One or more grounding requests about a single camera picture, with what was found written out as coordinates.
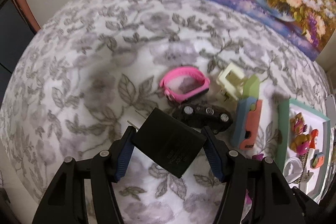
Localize pink smart watch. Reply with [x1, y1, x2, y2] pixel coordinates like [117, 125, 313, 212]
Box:
[159, 66, 210, 104]

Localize purple lighter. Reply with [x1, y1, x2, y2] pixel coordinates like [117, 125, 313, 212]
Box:
[245, 153, 264, 205]

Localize pink dog toy figure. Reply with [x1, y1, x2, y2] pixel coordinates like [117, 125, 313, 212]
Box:
[290, 113, 311, 156]

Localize gold black patterned lighter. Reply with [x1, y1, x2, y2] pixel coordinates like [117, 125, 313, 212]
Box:
[297, 153, 308, 184]

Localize white rectangular device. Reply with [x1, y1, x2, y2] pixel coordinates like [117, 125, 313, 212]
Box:
[325, 94, 336, 128]

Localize teal white box tray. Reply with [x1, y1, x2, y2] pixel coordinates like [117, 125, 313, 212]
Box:
[275, 99, 331, 202]

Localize cream plastic clip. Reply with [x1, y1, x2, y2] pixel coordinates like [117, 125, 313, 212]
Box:
[216, 63, 247, 101]

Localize red white glue bottle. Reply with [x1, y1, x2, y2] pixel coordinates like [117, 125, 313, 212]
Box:
[307, 129, 319, 169]

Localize blue pink block toy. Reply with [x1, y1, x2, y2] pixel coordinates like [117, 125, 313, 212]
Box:
[231, 75, 263, 150]

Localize black toy car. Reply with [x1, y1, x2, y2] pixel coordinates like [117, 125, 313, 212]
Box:
[172, 103, 233, 135]

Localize floral grey white blanket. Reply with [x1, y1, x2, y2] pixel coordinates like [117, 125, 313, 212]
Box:
[0, 0, 330, 224]

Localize white power adapter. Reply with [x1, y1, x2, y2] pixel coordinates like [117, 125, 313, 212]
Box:
[300, 170, 318, 194]

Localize black power adapter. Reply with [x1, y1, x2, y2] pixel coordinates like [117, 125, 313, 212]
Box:
[126, 108, 206, 179]

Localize blue orange block toy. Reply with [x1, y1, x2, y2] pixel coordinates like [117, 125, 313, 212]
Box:
[311, 152, 325, 169]

